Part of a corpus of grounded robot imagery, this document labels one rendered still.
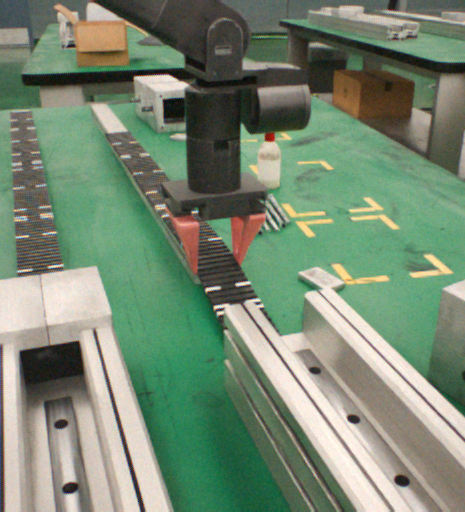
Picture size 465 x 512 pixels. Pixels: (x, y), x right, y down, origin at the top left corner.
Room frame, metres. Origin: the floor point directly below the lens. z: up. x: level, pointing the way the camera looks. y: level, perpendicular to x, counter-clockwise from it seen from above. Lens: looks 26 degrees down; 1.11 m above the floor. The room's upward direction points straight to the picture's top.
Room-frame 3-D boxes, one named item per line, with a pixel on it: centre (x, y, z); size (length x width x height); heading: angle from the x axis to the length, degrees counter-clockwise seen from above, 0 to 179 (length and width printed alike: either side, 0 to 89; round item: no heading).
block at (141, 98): (1.53, 0.20, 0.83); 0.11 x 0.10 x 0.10; 110
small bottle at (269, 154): (0.99, -0.06, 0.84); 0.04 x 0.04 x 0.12
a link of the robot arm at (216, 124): (0.63, 0.02, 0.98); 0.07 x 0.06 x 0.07; 110
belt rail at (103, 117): (1.09, 0.18, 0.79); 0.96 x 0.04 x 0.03; 19
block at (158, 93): (1.42, 0.16, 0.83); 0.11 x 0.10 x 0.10; 108
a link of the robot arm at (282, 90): (0.64, -0.02, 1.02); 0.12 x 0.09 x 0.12; 110
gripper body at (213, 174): (0.62, 0.02, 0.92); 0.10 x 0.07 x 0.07; 109
